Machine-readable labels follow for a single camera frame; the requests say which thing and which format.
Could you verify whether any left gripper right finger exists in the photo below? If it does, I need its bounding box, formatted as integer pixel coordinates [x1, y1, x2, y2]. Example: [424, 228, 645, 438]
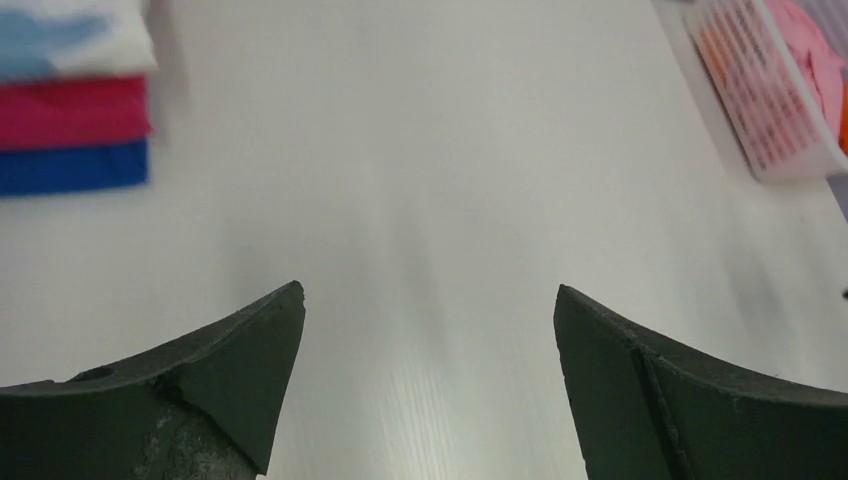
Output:
[553, 286, 847, 479]

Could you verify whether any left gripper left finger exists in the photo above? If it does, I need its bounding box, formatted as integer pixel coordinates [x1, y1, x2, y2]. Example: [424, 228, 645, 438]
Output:
[1, 281, 306, 479]

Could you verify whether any white printed t shirt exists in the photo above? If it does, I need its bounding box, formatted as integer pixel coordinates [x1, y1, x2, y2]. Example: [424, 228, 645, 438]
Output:
[1, 1, 157, 83]

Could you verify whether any folded blue t shirt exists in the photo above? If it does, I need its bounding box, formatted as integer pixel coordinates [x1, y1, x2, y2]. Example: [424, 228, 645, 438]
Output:
[1, 139, 148, 197]

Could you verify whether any white plastic basket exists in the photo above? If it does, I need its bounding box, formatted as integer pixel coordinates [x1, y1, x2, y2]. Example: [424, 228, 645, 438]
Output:
[685, 1, 847, 183]

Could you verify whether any folded magenta t shirt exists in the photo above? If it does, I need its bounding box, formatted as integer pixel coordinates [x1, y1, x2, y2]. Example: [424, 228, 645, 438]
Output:
[1, 76, 151, 151]

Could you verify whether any orange t shirt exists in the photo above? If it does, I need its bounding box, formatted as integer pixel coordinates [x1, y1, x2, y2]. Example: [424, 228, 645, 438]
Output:
[838, 83, 848, 155]

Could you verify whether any pink t shirt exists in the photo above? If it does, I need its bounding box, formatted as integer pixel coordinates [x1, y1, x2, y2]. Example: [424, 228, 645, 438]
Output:
[765, 0, 845, 139]

